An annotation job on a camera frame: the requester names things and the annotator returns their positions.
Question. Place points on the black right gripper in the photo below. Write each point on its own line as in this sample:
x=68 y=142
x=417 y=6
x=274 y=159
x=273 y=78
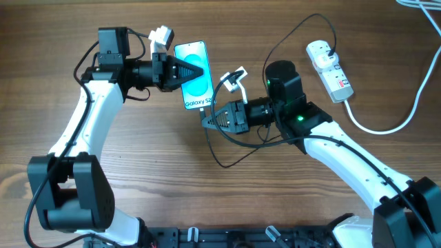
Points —
x=238 y=116

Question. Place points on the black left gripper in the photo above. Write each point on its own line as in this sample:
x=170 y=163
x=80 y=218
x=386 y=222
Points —
x=165 y=71

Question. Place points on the Galaxy S25 smartphone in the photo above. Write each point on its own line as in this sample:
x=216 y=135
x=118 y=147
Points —
x=197 y=91

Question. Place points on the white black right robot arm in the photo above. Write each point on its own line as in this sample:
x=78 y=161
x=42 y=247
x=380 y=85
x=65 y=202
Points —
x=405 y=212

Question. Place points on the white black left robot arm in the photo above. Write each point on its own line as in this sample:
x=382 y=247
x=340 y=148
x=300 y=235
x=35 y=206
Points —
x=70 y=192

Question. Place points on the white charger plug adapter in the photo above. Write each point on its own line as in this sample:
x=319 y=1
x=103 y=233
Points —
x=324 y=62

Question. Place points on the white power strip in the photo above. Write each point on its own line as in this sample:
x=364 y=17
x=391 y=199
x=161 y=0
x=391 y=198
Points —
x=335 y=81

